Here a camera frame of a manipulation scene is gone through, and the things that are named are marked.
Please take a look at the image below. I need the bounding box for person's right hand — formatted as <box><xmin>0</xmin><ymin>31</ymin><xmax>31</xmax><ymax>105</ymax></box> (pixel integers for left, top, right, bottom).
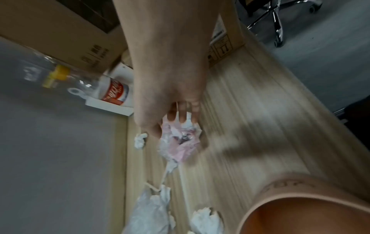
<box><xmin>129</xmin><ymin>53</ymin><xmax>210</xmax><ymax>139</ymax></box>

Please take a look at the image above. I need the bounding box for pink white wrapper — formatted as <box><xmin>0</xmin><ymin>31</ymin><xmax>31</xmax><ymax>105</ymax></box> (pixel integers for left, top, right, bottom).
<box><xmin>157</xmin><ymin>112</ymin><xmax>204</xmax><ymax>163</ymax></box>

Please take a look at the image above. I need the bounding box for thin wooden stick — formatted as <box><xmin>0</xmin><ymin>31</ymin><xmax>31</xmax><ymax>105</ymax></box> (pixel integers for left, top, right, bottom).
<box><xmin>143</xmin><ymin>163</ymin><xmax>180</xmax><ymax>195</ymax></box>

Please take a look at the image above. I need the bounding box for clear plastic bag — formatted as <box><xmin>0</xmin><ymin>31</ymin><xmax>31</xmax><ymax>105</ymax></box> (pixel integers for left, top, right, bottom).
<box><xmin>121</xmin><ymin>186</ymin><xmax>177</xmax><ymax>234</ymax></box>

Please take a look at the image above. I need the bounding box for pink desktop trash bin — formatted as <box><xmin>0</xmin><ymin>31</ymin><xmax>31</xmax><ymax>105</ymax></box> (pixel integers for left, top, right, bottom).
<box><xmin>236</xmin><ymin>173</ymin><xmax>370</xmax><ymax>234</ymax></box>

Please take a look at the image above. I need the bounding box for person's right forearm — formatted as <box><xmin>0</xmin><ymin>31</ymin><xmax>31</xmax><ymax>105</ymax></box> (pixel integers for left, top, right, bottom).
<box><xmin>112</xmin><ymin>0</ymin><xmax>235</xmax><ymax>60</ymax></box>

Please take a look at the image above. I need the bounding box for plastic bottle with red label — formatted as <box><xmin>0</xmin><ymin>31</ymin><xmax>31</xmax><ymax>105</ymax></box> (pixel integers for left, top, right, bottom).
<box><xmin>43</xmin><ymin>64</ymin><xmax>135</xmax><ymax>108</ymax></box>

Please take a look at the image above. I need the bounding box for cardboard box with white labels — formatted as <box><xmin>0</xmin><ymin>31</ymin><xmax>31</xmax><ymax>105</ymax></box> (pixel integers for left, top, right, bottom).
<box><xmin>206</xmin><ymin>13</ymin><xmax>247</xmax><ymax>68</ymax></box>

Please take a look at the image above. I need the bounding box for office chair with chrome base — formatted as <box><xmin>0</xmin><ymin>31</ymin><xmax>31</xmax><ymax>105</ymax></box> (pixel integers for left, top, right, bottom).
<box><xmin>246</xmin><ymin>0</ymin><xmax>324</xmax><ymax>48</ymax></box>

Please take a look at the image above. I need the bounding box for cardboard box with dark window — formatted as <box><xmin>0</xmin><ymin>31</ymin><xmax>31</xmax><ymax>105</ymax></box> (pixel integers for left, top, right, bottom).
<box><xmin>0</xmin><ymin>0</ymin><xmax>129</xmax><ymax>76</ymax></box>

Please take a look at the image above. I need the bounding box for clear bag of small items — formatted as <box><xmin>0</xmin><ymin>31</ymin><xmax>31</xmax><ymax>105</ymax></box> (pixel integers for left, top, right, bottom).
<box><xmin>14</xmin><ymin>44</ymin><xmax>102</xmax><ymax>99</ymax></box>

